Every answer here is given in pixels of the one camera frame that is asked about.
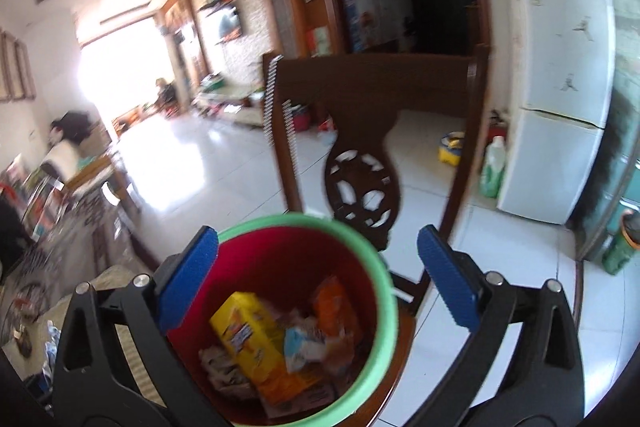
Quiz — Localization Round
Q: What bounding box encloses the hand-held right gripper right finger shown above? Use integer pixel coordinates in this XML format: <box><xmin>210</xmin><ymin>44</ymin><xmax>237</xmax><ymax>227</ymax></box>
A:
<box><xmin>400</xmin><ymin>224</ymin><xmax>586</xmax><ymax>427</ymax></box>

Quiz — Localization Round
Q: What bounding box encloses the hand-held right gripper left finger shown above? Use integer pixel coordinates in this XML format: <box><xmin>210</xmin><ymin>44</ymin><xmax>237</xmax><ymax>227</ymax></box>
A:
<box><xmin>52</xmin><ymin>225</ymin><xmax>236</xmax><ymax>427</ymax></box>

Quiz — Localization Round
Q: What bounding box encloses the yellow cardboard box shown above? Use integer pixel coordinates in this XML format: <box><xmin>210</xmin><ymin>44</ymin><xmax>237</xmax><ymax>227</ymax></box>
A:
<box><xmin>209</xmin><ymin>290</ymin><xmax>289</xmax><ymax>384</ymax></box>

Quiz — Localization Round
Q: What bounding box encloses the red bin with green rim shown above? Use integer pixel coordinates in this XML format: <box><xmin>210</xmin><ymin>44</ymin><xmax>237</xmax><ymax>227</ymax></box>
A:
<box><xmin>164</xmin><ymin>212</ymin><xmax>401</xmax><ymax>427</ymax></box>

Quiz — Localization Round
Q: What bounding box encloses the blue and white wrapper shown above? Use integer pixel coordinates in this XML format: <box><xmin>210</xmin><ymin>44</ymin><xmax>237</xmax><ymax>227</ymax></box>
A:
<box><xmin>283</xmin><ymin>323</ymin><xmax>327</xmax><ymax>374</ymax></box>

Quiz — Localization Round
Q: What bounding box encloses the white crumpled paper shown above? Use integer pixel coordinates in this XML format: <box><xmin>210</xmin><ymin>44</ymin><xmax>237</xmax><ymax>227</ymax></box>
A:
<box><xmin>199</xmin><ymin>346</ymin><xmax>257</xmax><ymax>401</ymax></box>

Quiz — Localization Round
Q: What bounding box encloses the grey patterned blanket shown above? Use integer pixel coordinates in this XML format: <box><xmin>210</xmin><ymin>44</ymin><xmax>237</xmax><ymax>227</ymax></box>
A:
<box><xmin>0</xmin><ymin>184</ymin><xmax>153</xmax><ymax>310</ymax></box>

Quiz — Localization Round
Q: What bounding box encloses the green detergent bottle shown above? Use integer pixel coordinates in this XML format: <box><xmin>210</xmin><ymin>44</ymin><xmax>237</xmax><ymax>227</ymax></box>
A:
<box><xmin>479</xmin><ymin>135</ymin><xmax>508</xmax><ymax>200</ymax></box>

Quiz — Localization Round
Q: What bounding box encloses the yellow plastic toy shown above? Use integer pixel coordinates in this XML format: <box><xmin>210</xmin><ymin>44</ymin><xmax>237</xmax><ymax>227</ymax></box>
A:
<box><xmin>438</xmin><ymin>131</ymin><xmax>467</xmax><ymax>166</ymax></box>

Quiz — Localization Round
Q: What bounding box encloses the wooden sofa with cushions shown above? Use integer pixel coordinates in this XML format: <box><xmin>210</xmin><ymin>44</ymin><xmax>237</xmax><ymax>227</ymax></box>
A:
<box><xmin>39</xmin><ymin>136</ymin><xmax>132</xmax><ymax>208</ymax></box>

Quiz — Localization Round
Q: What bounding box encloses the flat orange packet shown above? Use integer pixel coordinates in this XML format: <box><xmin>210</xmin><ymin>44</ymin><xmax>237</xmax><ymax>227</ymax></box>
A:
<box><xmin>256</xmin><ymin>371</ymin><xmax>337</xmax><ymax>414</ymax></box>

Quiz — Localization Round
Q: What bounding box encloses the stack of magazines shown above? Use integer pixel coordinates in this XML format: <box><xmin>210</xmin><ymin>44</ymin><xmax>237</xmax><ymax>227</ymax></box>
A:
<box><xmin>9</xmin><ymin>156</ymin><xmax>69</xmax><ymax>239</ymax></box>

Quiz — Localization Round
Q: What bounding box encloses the green plastic jar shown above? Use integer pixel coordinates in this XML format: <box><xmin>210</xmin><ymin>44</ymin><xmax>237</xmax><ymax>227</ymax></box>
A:
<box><xmin>601</xmin><ymin>211</ymin><xmax>640</xmax><ymax>276</ymax></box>

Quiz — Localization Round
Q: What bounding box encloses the wooden television cabinet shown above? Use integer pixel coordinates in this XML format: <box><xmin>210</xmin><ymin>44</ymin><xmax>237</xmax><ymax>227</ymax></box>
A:
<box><xmin>192</xmin><ymin>74</ymin><xmax>267</xmax><ymax>128</ymax></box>

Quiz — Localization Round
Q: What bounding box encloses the black clothing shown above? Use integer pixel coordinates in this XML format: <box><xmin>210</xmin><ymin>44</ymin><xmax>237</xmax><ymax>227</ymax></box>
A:
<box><xmin>0</xmin><ymin>193</ymin><xmax>27</xmax><ymax>284</ymax></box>

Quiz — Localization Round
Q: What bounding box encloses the black bag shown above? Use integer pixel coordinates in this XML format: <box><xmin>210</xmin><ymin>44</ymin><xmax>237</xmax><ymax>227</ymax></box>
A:
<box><xmin>49</xmin><ymin>110</ymin><xmax>99</xmax><ymax>144</ymax></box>

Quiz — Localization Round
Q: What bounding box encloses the silver coiled strip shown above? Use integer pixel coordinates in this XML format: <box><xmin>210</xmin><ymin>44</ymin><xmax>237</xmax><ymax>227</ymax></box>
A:
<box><xmin>264</xmin><ymin>56</ymin><xmax>302</xmax><ymax>210</ymax></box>

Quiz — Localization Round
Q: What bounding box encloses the small red waste bin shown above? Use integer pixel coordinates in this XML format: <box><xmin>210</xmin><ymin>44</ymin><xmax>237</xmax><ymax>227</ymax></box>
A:
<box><xmin>292</xmin><ymin>104</ymin><xmax>314</xmax><ymax>132</ymax></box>

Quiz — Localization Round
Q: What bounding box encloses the carved wooden chair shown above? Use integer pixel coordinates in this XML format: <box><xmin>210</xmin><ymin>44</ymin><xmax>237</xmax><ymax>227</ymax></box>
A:
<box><xmin>261</xmin><ymin>44</ymin><xmax>494</xmax><ymax>427</ymax></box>

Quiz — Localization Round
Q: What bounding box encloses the white refrigerator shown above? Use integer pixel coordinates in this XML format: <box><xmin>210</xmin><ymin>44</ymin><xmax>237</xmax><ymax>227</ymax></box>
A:
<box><xmin>496</xmin><ymin>0</ymin><xmax>617</xmax><ymax>226</ymax></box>

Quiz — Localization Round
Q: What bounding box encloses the wall-mounted television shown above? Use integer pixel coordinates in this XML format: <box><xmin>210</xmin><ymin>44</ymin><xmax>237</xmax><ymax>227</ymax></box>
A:
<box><xmin>216</xmin><ymin>6</ymin><xmax>244</xmax><ymax>44</ymax></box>

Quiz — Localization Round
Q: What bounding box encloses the framed wall picture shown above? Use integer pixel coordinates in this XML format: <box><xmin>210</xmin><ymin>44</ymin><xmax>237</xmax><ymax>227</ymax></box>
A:
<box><xmin>0</xmin><ymin>29</ymin><xmax>13</xmax><ymax>102</ymax></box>
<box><xmin>22</xmin><ymin>44</ymin><xmax>37</xmax><ymax>100</ymax></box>
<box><xmin>10</xmin><ymin>38</ymin><xmax>26</xmax><ymax>100</ymax></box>

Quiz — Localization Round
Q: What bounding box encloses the wall calendar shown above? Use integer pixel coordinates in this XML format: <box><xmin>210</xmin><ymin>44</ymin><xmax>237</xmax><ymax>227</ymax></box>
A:
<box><xmin>305</xmin><ymin>26</ymin><xmax>332</xmax><ymax>58</ymax></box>

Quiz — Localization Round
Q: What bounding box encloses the wall shelf with bowls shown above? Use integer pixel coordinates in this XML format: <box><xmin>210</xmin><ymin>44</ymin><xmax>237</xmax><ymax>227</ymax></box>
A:
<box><xmin>197</xmin><ymin>0</ymin><xmax>239</xmax><ymax>14</ymax></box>

